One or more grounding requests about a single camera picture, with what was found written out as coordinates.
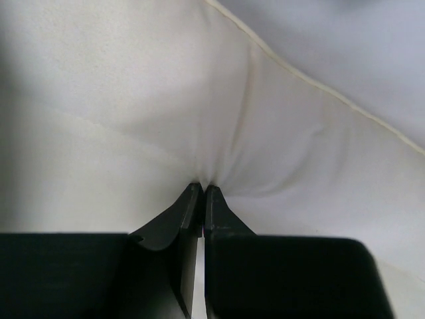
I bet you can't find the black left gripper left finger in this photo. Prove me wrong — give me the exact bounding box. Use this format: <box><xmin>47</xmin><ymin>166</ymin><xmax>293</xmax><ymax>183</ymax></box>
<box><xmin>1</xmin><ymin>183</ymin><xmax>203</xmax><ymax>318</ymax></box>

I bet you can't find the cream white pillow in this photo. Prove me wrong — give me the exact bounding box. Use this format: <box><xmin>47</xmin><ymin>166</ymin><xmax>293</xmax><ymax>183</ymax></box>
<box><xmin>1</xmin><ymin>1</ymin><xmax>424</xmax><ymax>318</ymax></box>

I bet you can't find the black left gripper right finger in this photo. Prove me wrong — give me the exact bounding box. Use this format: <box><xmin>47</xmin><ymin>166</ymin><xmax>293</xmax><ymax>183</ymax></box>
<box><xmin>204</xmin><ymin>185</ymin><xmax>394</xmax><ymax>318</ymax></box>

